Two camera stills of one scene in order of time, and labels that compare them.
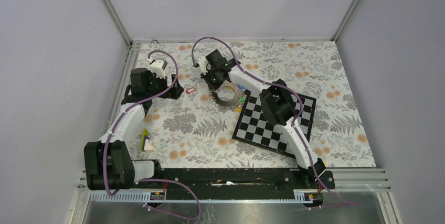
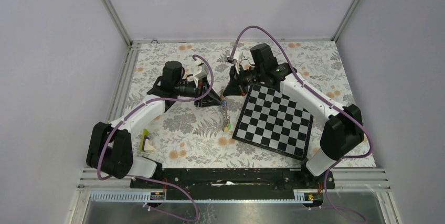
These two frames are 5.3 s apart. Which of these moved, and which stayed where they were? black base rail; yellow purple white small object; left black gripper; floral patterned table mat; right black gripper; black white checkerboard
Moved: left black gripper; right black gripper
Stayed: floral patterned table mat; black white checkerboard; yellow purple white small object; black base rail
